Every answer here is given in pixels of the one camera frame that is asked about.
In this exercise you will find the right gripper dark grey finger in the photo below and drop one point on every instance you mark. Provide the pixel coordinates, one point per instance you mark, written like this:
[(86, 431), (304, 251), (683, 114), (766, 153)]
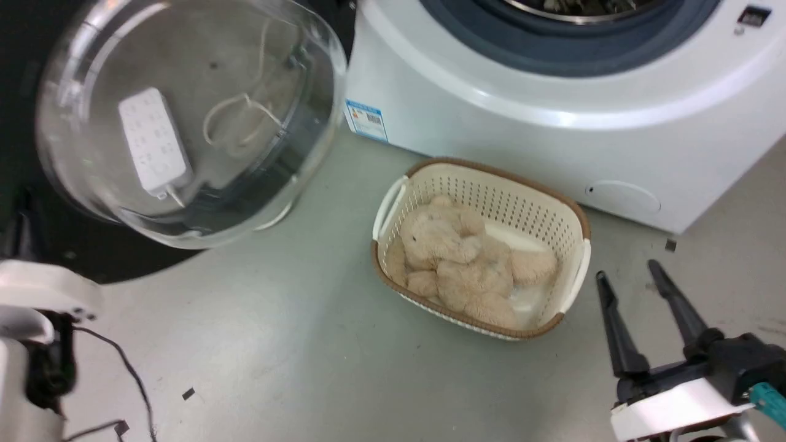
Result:
[(619, 331), (680, 307)]

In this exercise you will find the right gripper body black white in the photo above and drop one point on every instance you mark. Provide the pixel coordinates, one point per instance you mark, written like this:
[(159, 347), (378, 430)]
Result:
[(681, 405)]

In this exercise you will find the round glass washing machine door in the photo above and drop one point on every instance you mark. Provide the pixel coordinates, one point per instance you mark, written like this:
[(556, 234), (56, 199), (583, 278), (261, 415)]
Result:
[(184, 73)]

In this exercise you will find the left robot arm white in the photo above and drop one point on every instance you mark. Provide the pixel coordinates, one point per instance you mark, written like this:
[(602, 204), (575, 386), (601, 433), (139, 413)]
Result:
[(31, 307)]

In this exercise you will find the white front-load washing machine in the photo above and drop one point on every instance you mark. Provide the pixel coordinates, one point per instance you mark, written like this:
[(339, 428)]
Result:
[(479, 110)]

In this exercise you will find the grey rubber door gasket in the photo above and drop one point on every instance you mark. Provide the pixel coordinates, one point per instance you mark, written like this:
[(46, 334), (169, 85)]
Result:
[(571, 55)]

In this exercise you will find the steel washing machine drum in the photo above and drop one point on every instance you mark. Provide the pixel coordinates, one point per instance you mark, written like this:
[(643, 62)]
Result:
[(577, 9)]

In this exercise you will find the small black floor tape piece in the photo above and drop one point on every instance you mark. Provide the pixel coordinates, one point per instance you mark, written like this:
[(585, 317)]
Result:
[(670, 245), (121, 428), (188, 394)]

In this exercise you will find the round drain filter cover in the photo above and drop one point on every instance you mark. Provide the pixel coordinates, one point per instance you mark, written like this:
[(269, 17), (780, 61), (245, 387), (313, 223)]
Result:
[(623, 197)]

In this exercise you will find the cream laundry basket brown rim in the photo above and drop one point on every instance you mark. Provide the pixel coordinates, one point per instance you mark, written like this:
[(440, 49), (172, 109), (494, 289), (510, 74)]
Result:
[(522, 193)]

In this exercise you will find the beige plush teddy bear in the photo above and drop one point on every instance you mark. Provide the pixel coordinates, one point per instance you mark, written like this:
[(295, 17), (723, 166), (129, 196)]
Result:
[(460, 258)]

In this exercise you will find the blue energy label sticker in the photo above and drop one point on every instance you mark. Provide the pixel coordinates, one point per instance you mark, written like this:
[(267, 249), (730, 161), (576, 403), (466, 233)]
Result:
[(366, 120)]

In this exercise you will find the white power strip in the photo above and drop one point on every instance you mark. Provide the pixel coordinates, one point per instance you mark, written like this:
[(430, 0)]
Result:
[(152, 138)]

